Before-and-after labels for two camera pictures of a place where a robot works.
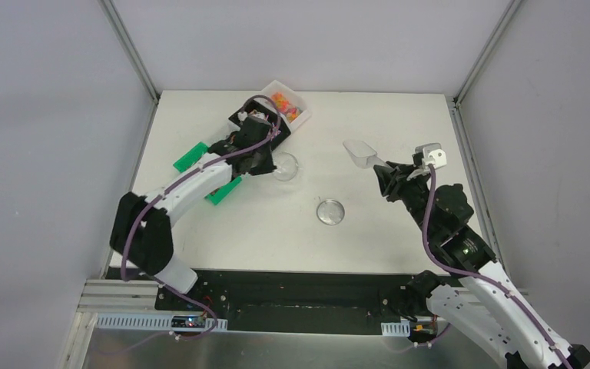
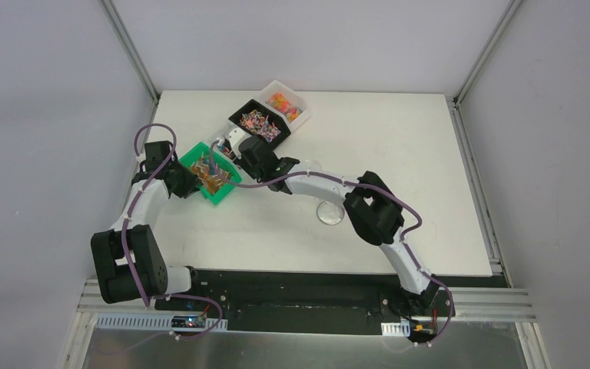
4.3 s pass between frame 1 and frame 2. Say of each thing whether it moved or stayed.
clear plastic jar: moved
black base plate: stayed
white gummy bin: stayed
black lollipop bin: stayed
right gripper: moved
